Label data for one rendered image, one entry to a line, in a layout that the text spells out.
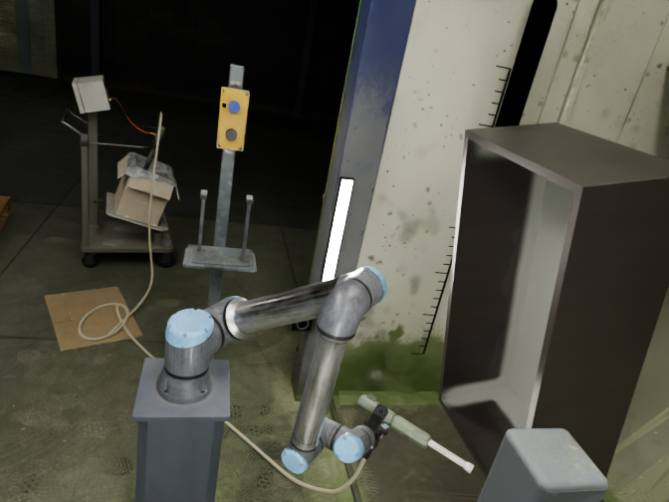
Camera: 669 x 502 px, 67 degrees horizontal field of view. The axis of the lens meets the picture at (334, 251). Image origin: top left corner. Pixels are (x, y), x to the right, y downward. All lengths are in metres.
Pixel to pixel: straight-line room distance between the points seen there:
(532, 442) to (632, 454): 2.46
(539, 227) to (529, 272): 0.20
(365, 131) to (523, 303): 0.98
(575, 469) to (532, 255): 1.82
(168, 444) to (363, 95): 1.52
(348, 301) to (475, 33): 1.37
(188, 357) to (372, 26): 1.43
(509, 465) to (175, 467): 1.67
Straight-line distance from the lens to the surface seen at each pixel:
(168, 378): 1.82
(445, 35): 2.29
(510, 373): 2.48
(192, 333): 1.70
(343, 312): 1.38
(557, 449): 0.38
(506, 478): 0.39
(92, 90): 3.84
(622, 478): 2.81
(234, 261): 2.40
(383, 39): 2.21
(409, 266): 2.54
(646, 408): 2.88
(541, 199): 2.07
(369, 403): 2.07
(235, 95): 2.29
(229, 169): 2.42
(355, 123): 2.22
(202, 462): 1.96
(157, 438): 1.88
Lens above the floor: 1.86
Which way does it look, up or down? 23 degrees down
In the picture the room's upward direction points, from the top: 11 degrees clockwise
